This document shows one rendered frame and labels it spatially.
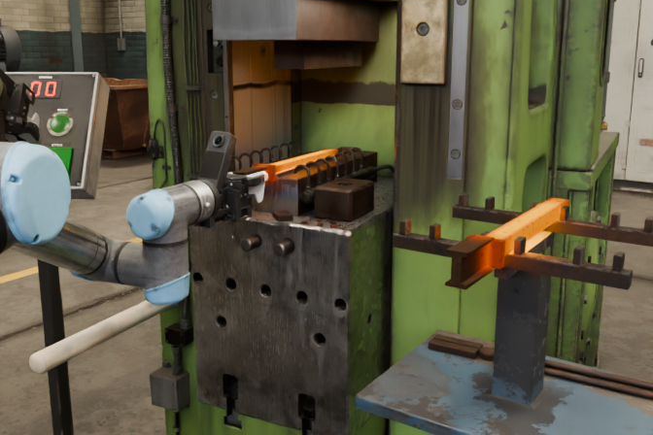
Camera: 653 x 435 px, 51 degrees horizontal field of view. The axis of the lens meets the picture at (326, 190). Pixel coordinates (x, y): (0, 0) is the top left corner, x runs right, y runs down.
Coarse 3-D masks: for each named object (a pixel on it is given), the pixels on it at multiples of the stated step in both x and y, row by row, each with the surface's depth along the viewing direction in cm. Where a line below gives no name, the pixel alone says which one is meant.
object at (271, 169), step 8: (312, 152) 162; (320, 152) 162; (328, 152) 164; (336, 152) 168; (288, 160) 150; (296, 160) 150; (304, 160) 153; (312, 160) 156; (248, 168) 137; (256, 168) 137; (264, 168) 138; (272, 168) 139; (280, 168) 144; (288, 168) 147; (272, 176) 139
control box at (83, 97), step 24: (24, 72) 155; (48, 72) 154; (48, 96) 152; (72, 96) 152; (96, 96) 153; (48, 120) 150; (72, 120) 150; (96, 120) 153; (48, 144) 149; (72, 144) 148; (96, 144) 153; (72, 168) 147; (96, 168) 153; (72, 192) 148
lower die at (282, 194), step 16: (352, 160) 161; (368, 160) 170; (288, 176) 142; (304, 176) 142; (272, 192) 142; (288, 192) 140; (256, 208) 144; (272, 208) 142; (288, 208) 141; (304, 208) 142
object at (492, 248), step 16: (544, 208) 103; (560, 208) 105; (512, 224) 94; (528, 224) 94; (544, 224) 99; (464, 240) 82; (480, 240) 82; (496, 240) 84; (512, 240) 89; (464, 256) 77; (480, 256) 82; (496, 256) 84; (464, 272) 79; (480, 272) 82; (464, 288) 78
